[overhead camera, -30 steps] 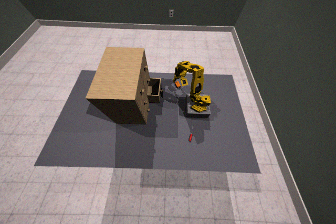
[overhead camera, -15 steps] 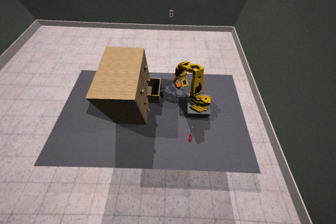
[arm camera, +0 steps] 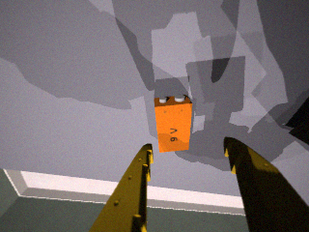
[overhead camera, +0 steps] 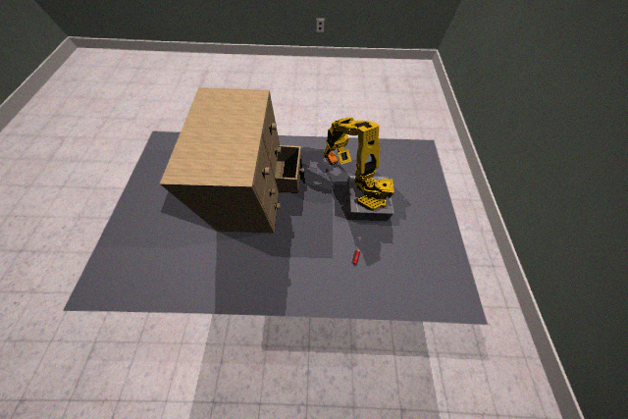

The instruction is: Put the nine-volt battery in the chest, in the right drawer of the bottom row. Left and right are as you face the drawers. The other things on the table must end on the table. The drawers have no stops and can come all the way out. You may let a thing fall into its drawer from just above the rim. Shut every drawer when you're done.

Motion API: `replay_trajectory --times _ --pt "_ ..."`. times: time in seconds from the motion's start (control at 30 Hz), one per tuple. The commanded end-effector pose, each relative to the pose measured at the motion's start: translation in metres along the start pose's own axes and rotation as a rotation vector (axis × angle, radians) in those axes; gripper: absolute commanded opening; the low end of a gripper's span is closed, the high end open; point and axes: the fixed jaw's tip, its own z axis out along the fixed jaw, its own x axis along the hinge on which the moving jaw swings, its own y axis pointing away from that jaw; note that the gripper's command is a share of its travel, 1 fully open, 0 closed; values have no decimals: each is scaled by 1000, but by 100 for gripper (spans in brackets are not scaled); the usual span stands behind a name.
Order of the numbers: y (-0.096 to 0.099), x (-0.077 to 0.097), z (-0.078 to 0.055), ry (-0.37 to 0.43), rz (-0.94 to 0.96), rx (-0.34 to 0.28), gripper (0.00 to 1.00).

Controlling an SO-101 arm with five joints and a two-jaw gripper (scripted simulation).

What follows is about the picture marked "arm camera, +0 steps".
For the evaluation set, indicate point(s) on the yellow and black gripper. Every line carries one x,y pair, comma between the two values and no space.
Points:
270,203

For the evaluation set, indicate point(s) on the orange nine-volt battery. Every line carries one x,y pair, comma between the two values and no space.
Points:
173,119

